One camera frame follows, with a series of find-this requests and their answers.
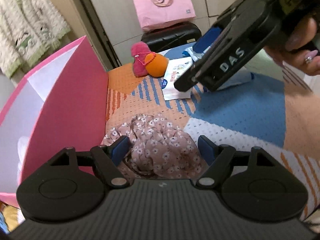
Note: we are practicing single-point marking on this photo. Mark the white blue tissue pack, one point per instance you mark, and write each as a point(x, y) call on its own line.
point(218, 68)

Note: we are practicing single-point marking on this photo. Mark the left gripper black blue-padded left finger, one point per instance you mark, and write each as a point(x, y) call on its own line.
point(106, 159)

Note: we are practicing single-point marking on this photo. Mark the pink floral fabric pouch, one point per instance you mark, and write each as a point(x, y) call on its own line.
point(158, 149)

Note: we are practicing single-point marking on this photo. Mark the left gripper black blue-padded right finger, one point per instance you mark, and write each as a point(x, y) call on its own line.
point(219, 159)

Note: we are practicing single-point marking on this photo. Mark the person's right hand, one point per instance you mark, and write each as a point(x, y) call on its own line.
point(291, 52)

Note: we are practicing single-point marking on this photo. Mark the orange pink plush toy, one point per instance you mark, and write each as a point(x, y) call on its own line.
point(147, 62)

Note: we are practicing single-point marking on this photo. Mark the pink paper shopping bag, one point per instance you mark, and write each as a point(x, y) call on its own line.
point(159, 14)

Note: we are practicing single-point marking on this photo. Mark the black suitcase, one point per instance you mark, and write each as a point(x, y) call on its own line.
point(176, 35)

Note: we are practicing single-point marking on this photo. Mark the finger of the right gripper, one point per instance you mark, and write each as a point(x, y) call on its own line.
point(187, 80)
point(206, 40)

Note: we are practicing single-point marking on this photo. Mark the pink storage box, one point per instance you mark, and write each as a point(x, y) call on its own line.
point(59, 103)

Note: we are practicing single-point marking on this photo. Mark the white knitted garment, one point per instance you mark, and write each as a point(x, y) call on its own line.
point(29, 30)

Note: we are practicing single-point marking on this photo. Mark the colourful patterned mat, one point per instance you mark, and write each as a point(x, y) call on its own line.
point(276, 110)

